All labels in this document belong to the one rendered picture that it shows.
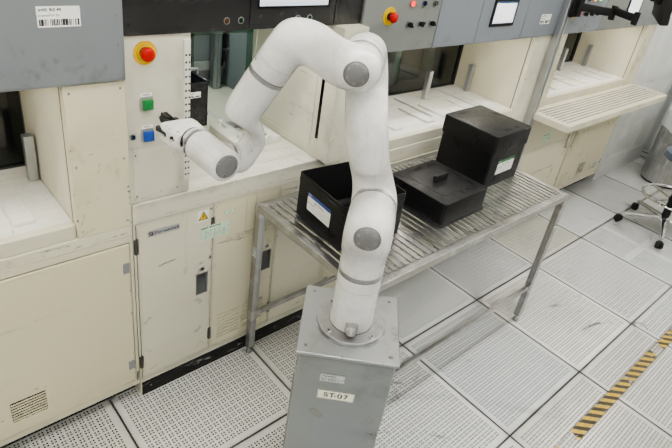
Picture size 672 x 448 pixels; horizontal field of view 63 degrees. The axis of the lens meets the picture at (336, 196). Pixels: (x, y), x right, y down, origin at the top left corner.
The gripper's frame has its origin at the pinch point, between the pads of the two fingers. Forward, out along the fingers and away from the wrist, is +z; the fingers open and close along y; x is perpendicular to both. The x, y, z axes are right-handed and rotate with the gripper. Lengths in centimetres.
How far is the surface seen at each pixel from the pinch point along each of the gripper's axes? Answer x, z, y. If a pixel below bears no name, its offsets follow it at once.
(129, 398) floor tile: -120, 13, -10
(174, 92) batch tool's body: 2.3, 12.7, 8.8
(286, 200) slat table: -44, 6, 52
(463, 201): -35, -37, 103
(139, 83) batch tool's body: 6.3, 12.7, -1.9
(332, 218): -34, -24, 47
